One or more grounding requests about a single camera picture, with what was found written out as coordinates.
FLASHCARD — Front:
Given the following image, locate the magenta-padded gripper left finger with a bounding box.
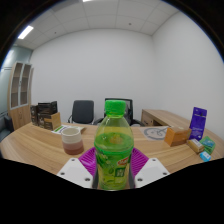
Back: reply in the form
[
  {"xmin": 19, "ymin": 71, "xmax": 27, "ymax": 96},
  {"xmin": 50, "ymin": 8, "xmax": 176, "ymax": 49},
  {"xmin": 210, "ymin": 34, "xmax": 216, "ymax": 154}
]
[{"xmin": 56, "ymin": 147, "xmax": 98, "ymax": 189}]

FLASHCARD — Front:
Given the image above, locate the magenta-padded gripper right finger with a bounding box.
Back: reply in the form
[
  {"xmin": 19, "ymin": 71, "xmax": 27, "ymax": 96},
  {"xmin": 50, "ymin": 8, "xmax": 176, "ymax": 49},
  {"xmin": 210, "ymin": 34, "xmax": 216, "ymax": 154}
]
[{"xmin": 129, "ymin": 147, "xmax": 170, "ymax": 189}]

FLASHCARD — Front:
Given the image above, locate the green drink bottle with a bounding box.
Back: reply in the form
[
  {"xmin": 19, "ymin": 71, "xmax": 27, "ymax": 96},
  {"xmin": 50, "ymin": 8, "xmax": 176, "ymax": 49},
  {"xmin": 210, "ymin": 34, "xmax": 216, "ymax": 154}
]
[{"xmin": 93, "ymin": 99, "xmax": 135, "ymax": 192}]

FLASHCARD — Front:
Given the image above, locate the orange-brown wooden box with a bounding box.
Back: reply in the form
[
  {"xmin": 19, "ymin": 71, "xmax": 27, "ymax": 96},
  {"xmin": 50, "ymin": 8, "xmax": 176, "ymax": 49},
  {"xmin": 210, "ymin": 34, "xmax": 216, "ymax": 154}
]
[{"xmin": 164, "ymin": 126, "xmax": 193, "ymax": 148}]

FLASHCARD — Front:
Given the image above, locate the small yellow-brown packet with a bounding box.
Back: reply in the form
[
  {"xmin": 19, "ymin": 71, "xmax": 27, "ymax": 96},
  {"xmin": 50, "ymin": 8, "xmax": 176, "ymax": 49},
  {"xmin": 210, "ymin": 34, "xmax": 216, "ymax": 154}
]
[{"xmin": 186, "ymin": 138, "xmax": 205, "ymax": 154}]

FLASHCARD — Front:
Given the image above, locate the brown cardboard box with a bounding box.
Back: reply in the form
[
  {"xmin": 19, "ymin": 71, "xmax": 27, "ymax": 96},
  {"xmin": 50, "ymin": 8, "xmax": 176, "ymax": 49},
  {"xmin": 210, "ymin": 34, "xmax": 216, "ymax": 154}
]
[{"xmin": 43, "ymin": 112, "xmax": 62, "ymax": 131}]

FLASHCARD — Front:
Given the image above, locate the small blue packet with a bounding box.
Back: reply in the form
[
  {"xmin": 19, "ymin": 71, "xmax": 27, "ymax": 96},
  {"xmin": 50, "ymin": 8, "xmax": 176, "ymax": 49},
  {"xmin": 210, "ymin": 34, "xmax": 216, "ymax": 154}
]
[{"xmin": 199, "ymin": 150, "xmax": 212, "ymax": 163}]

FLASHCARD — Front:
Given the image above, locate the wooden side desk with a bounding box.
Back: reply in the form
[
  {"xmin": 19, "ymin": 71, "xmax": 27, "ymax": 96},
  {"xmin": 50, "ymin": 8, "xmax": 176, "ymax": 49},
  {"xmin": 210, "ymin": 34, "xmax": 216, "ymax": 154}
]
[{"xmin": 140, "ymin": 108, "xmax": 193, "ymax": 129}]

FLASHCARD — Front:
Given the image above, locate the black padded office chair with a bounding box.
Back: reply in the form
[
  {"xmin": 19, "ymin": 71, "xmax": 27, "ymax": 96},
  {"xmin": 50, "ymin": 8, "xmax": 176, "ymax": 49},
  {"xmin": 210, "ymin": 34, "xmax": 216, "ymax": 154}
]
[{"xmin": 67, "ymin": 99, "xmax": 96, "ymax": 125}]

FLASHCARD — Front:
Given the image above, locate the green pouch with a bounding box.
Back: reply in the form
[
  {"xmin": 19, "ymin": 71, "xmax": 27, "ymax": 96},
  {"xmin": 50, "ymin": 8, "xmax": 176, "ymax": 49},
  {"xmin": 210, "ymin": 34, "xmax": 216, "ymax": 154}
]
[{"xmin": 199, "ymin": 135, "xmax": 216, "ymax": 155}]

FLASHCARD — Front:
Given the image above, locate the black mesh office chair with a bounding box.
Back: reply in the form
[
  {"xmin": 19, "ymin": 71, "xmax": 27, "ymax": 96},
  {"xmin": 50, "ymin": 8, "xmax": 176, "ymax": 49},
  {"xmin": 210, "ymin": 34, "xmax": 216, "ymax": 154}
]
[{"xmin": 94, "ymin": 97, "xmax": 145, "ymax": 127}]

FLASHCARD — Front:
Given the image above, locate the purple packet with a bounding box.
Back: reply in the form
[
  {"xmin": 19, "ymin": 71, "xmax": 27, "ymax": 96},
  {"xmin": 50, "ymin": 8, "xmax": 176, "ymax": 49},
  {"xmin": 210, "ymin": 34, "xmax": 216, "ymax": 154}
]
[{"xmin": 188, "ymin": 106, "xmax": 208, "ymax": 141}]

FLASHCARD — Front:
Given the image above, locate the stack of dark boxes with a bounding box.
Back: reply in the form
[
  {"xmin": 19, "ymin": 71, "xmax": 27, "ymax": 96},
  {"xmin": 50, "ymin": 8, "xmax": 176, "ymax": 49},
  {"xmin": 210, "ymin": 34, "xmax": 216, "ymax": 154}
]
[{"xmin": 29, "ymin": 100, "xmax": 59, "ymax": 129}]

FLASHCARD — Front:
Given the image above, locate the wooden shelf cabinet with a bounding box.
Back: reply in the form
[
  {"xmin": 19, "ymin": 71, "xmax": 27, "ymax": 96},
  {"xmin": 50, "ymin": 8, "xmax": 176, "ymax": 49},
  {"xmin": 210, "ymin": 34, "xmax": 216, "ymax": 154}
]
[{"xmin": 7, "ymin": 61, "xmax": 34, "ymax": 131}]

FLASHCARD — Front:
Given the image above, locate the dark sofa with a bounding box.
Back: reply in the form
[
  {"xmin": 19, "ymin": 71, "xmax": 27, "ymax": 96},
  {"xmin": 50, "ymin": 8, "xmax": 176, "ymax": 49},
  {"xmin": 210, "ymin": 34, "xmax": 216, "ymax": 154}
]
[{"xmin": 0, "ymin": 114, "xmax": 15, "ymax": 143}]

